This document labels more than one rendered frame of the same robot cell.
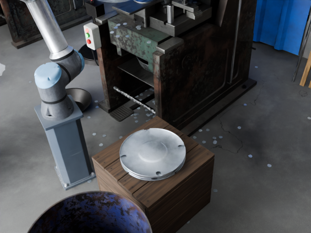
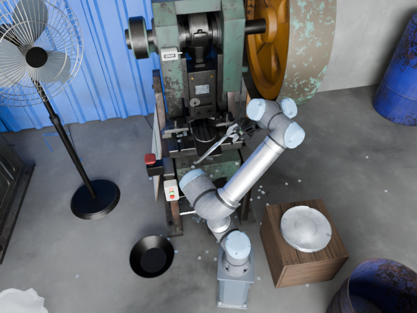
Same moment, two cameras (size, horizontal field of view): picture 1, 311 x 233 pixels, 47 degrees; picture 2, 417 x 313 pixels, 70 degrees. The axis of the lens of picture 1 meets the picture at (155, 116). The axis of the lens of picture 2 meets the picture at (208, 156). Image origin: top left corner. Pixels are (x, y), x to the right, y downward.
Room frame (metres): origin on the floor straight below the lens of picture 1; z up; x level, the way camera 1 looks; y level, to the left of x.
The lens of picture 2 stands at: (1.06, 1.07, 1.97)
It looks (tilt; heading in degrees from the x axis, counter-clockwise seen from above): 47 degrees down; 304
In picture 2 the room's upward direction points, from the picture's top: 2 degrees counter-clockwise
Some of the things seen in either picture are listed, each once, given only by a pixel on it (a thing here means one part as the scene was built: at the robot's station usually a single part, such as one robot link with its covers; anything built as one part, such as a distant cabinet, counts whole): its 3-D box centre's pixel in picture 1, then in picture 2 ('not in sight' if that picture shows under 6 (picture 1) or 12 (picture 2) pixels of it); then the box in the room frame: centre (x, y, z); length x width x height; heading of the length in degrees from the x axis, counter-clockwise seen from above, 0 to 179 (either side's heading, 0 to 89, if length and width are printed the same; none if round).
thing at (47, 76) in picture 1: (51, 81); (236, 246); (1.32, 0.46, 0.62); 0.13 x 0.12 x 0.14; 154
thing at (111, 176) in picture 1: (154, 180); (298, 243); (1.09, 0.02, 0.18); 0.40 x 0.38 x 0.35; 131
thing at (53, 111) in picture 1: (55, 102); (236, 258); (1.32, 0.46, 0.50); 0.15 x 0.15 x 0.10
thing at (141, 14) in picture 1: (139, 13); (206, 148); (1.76, 0.06, 0.72); 0.25 x 0.14 x 0.14; 133
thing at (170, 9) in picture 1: (170, 12); not in sight; (1.66, -0.10, 0.75); 0.03 x 0.03 x 0.10; 43
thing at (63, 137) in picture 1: (67, 144); (234, 279); (1.32, 0.46, 0.23); 0.19 x 0.19 x 0.45; 28
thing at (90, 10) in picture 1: (96, 17); (156, 173); (1.95, 0.31, 0.62); 0.10 x 0.06 x 0.20; 43
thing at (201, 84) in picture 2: not in sight; (201, 89); (1.85, -0.04, 1.04); 0.17 x 0.15 x 0.30; 133
